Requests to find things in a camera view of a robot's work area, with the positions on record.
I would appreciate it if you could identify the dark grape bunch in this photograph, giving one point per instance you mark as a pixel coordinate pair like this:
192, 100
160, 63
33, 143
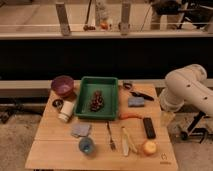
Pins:
97, 101

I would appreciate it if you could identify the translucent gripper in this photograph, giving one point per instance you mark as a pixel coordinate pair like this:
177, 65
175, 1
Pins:
166, 118

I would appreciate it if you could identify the green plastic tray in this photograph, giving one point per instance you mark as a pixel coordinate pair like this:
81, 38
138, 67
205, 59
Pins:
109, 88

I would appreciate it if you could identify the peeled banana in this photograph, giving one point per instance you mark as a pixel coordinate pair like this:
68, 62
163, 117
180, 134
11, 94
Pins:
127, 142

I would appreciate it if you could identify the wooden folding table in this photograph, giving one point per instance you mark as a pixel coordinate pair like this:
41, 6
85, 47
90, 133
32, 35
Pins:
55, 148

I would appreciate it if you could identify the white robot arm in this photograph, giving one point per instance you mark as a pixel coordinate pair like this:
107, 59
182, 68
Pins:
186, 85

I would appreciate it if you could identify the grey folded cloth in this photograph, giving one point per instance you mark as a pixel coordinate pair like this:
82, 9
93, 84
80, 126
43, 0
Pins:
80, 130

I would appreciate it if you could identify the blue sponge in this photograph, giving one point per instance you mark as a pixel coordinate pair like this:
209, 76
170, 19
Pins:
136, 102

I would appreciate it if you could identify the white cylindrical cup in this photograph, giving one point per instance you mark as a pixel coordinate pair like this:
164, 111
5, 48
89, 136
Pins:
66, 111

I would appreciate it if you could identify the small black round lid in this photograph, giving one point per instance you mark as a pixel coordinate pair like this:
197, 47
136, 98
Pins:
58, 103

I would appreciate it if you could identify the blue plastic cup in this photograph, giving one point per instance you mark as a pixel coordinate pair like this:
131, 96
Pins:
86, 145

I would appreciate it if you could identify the yellow red apple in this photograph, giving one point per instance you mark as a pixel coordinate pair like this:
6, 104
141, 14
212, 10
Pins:
149, 147

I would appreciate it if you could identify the orange carrot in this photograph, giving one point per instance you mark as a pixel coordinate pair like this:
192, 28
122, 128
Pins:
128, 116

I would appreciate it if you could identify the black remote control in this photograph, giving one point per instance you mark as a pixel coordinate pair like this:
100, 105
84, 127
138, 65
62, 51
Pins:
149, 129

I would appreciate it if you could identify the purple bowl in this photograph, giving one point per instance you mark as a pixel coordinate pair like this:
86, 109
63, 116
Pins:
62, 85

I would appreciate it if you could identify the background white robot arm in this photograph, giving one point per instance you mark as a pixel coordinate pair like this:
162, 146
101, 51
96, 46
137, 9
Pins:
101, 14

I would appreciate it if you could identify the dark tape roll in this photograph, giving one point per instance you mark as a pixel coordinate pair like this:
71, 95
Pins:
127, 85

